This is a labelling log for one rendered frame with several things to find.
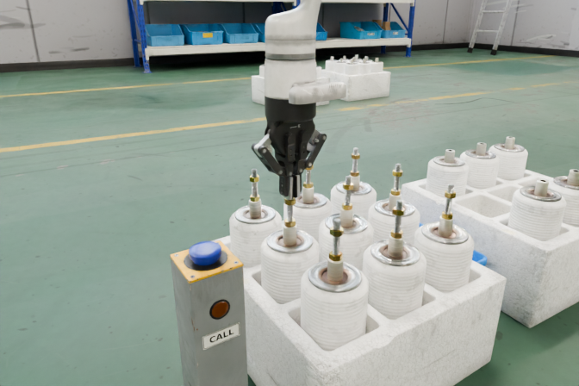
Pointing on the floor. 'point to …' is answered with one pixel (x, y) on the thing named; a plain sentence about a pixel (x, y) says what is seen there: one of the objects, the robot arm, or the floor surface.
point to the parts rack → (271, 5)
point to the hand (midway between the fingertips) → (290, 185)
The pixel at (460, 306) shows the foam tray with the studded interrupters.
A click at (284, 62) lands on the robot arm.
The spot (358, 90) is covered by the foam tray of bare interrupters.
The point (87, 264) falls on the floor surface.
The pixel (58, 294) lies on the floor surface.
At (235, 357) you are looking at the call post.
